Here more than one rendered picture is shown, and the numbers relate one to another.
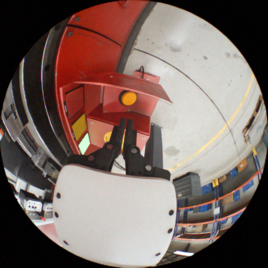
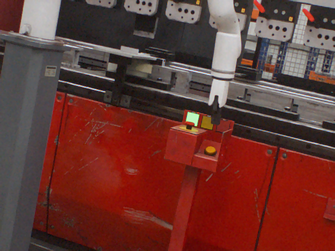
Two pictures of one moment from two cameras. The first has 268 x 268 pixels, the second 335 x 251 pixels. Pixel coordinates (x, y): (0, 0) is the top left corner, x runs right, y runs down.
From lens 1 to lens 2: 2.26 m
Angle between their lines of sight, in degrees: 75
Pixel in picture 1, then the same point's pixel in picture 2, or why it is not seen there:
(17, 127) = (230, 92)
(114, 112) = (202, 144)
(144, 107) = (201, 155)
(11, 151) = (211, 37)
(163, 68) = not seen: outside the picture
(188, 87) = not seen: outside the picture
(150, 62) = not seen: outside the picture
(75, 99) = (224, 126)
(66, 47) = (257, 149)
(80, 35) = (266, 162)
